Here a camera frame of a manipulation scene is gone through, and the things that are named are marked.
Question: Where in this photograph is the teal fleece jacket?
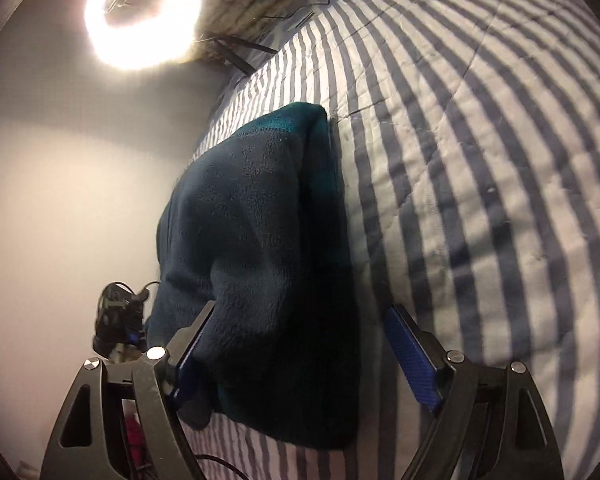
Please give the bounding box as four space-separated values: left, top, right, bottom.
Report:
147 102 361 451

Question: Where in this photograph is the black tripod stand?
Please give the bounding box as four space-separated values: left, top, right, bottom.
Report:
197 31 282 76

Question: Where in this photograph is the blue white striped bed quilt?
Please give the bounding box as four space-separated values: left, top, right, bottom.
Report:
188 0 600 479

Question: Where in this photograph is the white ring light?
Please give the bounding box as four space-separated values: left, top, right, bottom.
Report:
84 0 202 72

